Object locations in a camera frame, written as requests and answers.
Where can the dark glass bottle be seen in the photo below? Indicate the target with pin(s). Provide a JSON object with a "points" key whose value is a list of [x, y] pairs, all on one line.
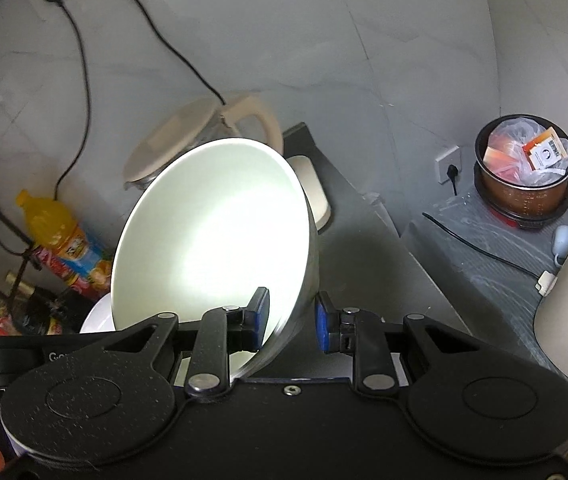
{"points": [[39, 310]]}

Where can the white plate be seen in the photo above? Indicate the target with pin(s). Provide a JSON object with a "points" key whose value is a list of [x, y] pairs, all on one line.
{"points": [[96, 317]]}

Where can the white plug adaptor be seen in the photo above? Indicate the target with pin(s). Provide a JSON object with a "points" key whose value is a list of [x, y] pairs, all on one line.
{"points": [[546, 282]]}

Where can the brown trash bin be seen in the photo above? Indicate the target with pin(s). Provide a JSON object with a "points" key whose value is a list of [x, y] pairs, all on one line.
{"points": [[513, 200]]}

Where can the black plug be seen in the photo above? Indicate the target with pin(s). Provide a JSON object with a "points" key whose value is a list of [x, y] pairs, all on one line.
{"points": [[451, 175]]}

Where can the clear plastic bag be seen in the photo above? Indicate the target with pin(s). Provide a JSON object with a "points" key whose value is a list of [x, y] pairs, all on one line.
{"points": [[506, 135]]}

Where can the pale blue cup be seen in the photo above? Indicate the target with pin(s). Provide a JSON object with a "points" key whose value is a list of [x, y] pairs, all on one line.
{"points": [[565, 240]]}

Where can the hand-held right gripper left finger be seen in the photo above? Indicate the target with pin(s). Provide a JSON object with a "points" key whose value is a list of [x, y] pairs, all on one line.
{"points": [[258, 320]]}

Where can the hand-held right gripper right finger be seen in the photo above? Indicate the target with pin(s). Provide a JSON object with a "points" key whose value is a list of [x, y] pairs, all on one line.
{"points": [[324, 325]]}

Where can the black red cooker base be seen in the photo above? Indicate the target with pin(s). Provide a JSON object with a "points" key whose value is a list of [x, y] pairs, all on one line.
{"points": [[561, 207]]}

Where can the orange white packet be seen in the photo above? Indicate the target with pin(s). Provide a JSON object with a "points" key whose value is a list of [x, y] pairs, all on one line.
{"points": [[546, 152]]}

